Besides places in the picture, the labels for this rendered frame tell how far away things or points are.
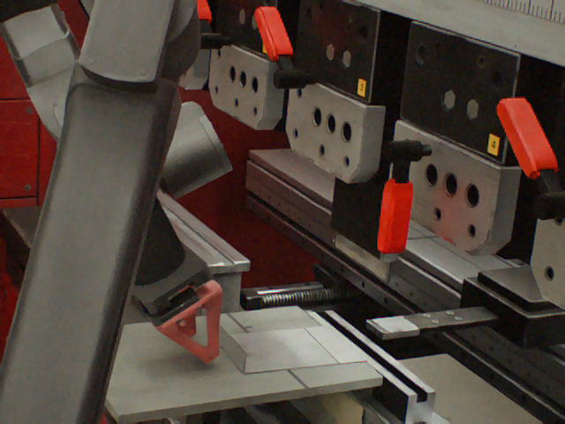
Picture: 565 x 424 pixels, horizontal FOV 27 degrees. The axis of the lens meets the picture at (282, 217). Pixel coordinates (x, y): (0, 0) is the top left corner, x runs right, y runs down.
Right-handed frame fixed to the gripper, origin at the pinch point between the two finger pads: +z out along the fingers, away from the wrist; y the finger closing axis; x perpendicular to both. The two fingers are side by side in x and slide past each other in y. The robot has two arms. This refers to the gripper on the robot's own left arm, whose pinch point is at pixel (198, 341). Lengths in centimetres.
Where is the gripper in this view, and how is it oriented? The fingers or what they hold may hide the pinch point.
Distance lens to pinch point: 110.5
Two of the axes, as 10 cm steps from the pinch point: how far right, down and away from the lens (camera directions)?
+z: 3.7, 8.0, 4.7
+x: -8.2, 5.2, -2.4
